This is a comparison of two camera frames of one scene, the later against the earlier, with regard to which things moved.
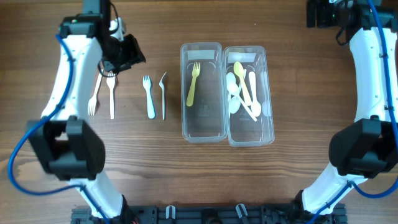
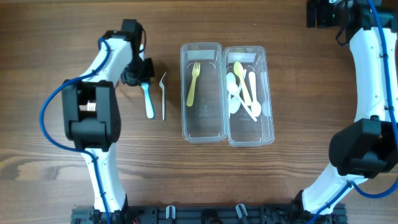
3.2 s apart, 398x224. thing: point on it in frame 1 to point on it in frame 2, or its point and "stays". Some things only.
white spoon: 234,90 to 256,106
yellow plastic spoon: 239,72 stays
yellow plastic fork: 195,70 stays
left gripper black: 135,55 to 126,76
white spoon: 231,78 stays
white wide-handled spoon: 255,107 stays
